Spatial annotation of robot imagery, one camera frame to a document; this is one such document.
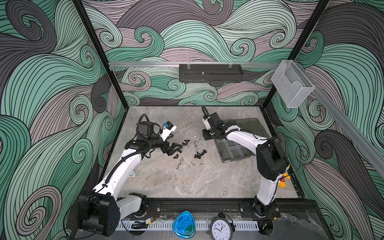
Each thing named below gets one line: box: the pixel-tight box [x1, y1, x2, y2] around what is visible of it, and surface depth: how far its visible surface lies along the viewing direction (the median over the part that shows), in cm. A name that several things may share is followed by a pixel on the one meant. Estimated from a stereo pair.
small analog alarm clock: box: [209, 211, 236, 240], surface depth 67 cm
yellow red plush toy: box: [278, 172, 291, 189], surface depth 78 cm
